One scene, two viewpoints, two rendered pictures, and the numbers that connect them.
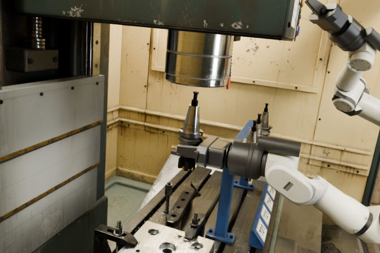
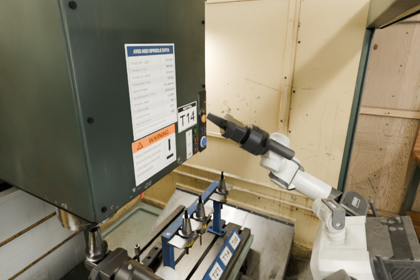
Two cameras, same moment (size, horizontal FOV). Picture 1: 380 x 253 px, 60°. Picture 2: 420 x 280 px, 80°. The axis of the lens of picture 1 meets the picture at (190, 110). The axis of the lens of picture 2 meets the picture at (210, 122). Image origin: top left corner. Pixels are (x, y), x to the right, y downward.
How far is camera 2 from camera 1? 0.62 m
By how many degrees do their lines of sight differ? 10
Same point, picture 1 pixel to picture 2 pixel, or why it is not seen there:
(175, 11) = (27, 183)
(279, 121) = (253, 169)
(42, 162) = (13, 251)
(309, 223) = (274, 262)
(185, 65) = (59, 214)
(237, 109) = (220, 159)
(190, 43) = not seen: hidden behind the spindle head
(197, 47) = not seen: hidden behind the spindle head
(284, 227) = (252, 265)
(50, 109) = (11, 213)
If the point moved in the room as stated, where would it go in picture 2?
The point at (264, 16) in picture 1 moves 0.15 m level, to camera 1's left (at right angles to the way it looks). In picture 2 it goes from (78, 204) to (12, 197)
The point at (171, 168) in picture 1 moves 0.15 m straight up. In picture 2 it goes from (174, 202) to (173, 185)
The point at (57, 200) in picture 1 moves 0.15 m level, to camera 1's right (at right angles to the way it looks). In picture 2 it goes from (40, 269) to (72, 274)
